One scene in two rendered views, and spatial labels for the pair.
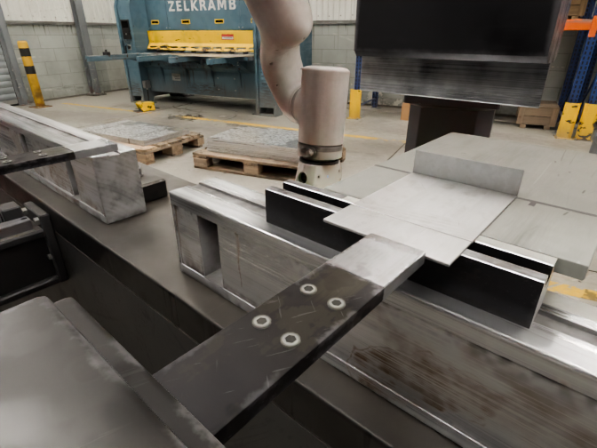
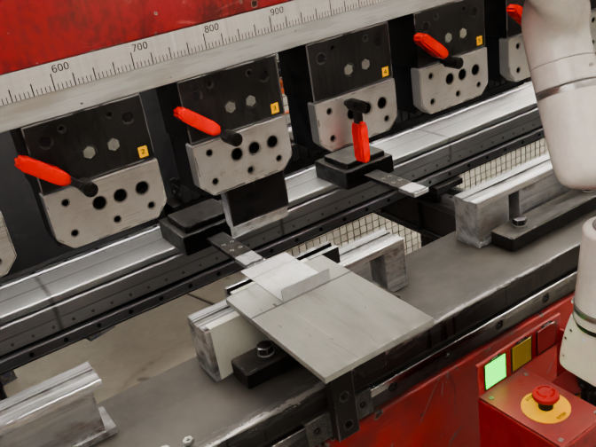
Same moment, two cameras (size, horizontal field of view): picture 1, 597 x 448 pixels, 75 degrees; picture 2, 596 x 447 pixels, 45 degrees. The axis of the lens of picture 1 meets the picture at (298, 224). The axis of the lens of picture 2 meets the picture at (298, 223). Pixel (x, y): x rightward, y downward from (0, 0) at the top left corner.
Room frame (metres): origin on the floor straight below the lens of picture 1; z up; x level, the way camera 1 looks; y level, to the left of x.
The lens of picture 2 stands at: (0.61, -1.00, 1.55)
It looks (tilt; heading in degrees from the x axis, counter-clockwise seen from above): 25 degrees down; 110
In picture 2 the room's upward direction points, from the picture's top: 9 degrees counter-clockwise
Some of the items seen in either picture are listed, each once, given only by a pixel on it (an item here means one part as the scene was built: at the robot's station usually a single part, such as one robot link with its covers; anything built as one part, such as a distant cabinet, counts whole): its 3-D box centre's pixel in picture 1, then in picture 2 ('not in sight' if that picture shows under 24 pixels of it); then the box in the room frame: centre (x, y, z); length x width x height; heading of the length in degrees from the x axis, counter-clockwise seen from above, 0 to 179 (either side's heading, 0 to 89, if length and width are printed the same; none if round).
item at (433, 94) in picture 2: not in sight; (435, 52); (0.47, 0.20, 1.26); 0.15 x 0.09 x 0.17; 49
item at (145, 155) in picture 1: (136, 140); not in sight; (4.16, 1.75, 0.07); 1.20 x 0.80 x 0.14; 61
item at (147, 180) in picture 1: (107, 172); (555, 213); (0.67, 0.34, 0.89); 0.30 x 0.05 x 0.03; 49
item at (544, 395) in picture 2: not in sight; (545, 400); (0.64, -0.10, 0.79); 0.04 x 0.04 x 0.04
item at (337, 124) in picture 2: not in sight; (339, 84); (0.34, 0.05, 1.26); 0.15 x 0.09 x 0.17; 49
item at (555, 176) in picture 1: (491, 177); (323, 310); (0.34, -0.17, 1.00); 0.26 x 0.18 x 0.01; 139
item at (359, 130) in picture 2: not in sight; (357, 130); (0.37, 0.00, 1.20); 0.04 x 0.02 x 0.10; 139
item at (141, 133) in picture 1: (134, 131); not in sight; (4.17, 1.75, 0.17); 0.99 x 0.63 x 0.05; 61
